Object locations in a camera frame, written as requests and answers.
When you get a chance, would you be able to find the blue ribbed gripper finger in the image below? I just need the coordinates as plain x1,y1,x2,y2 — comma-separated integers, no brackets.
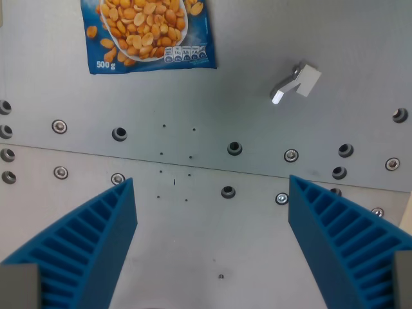
288,174,412,309
0,177,138,309

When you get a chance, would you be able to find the blue peanut bag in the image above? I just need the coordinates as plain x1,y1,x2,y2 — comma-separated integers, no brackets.
80,0,218,75

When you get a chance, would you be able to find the small grey metal bracket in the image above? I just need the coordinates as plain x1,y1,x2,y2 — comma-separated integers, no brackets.
269,60,323,106

